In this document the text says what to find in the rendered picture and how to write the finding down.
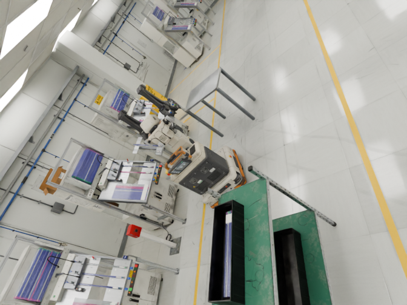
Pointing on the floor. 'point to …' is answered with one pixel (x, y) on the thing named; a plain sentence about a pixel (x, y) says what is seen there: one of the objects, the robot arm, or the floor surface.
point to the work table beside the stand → (201, 91)
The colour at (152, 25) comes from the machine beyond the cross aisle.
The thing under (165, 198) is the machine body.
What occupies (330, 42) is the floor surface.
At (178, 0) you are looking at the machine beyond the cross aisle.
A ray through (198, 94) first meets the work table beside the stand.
